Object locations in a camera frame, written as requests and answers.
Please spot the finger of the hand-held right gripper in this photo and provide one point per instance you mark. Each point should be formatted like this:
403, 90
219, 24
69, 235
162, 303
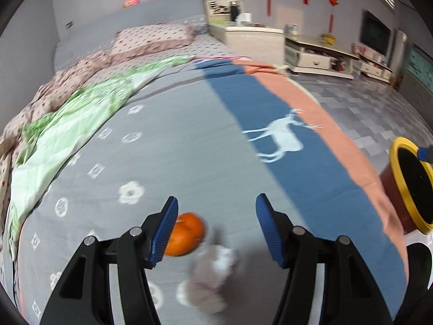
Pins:
423, 155

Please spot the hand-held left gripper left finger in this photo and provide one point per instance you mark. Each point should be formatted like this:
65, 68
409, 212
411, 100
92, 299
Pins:
165, 230

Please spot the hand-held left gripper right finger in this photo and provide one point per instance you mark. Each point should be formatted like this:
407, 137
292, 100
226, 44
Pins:
270, 230

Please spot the orange tangerine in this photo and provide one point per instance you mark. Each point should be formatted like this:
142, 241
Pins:
186, 235

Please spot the brown waste bin yellow rim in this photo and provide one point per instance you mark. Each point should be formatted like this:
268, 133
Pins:
392, 189

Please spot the dark glass cabinet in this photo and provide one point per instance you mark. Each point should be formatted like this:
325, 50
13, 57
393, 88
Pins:
419, 67

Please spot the white standing air conditioner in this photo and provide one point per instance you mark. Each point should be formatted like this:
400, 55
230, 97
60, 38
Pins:
399, 57

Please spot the striped deer printed blanket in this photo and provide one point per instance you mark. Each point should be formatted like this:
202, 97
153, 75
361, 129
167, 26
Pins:
203, 125

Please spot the dark cloth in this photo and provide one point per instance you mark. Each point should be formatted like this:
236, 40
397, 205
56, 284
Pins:
417, 277

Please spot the pink ornament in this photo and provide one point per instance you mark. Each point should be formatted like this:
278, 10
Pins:
357, 48

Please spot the black flat television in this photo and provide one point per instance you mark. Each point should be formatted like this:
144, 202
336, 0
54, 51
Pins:
375, 34

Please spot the cream low cabinet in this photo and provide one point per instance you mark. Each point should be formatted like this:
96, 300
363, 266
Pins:
314, 61

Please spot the green floral quilt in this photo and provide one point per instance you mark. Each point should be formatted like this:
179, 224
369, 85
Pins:
67, 122

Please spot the yellow bowl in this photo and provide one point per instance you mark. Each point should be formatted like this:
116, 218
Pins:
328, 39

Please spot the pale blue white ornament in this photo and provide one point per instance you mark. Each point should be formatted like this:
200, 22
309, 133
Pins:
295, 29

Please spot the pink dotted quilt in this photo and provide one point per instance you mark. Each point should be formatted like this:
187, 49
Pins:
67, 78

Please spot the cream nightstand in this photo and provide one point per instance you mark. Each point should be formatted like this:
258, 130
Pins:
253, 44

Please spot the dotted bed sheet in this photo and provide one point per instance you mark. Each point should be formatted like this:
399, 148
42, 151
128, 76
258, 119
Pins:
213, 45

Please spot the pink dotted pillow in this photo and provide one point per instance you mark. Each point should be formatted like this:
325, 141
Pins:
152, 39

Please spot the white tissue roll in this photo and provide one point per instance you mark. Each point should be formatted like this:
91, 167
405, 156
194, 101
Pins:
245, 17

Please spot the grey padded bed headboard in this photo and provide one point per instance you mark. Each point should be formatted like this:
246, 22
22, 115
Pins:
101, 20

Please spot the black bottle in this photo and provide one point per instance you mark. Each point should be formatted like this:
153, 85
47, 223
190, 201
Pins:
234, 12

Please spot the pink orange toy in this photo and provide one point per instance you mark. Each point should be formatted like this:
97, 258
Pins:
131, 2

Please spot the wall socket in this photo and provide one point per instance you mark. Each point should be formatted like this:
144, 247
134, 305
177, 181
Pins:
69, 25

